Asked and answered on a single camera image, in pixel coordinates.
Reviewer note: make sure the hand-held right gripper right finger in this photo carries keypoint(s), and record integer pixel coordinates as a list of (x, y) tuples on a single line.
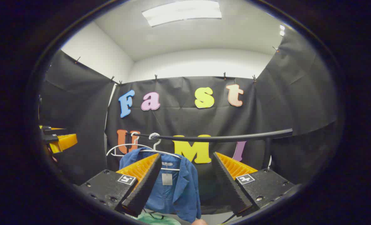
[(232, 187)]

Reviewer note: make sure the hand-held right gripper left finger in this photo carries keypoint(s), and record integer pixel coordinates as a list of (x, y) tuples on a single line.
[(143, 187)]

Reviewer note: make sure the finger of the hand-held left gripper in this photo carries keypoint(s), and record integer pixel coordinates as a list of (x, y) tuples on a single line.
[(65, 142), (55, 131)]

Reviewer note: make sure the black clothes rack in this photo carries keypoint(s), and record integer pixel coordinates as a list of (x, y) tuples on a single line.
[(229, 137)]

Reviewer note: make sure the pale green cloth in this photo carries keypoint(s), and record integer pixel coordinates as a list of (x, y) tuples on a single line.
[(155, 220)]

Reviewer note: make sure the black backdrop cloth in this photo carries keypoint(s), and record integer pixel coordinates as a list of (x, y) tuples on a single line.
[(179, 118)]

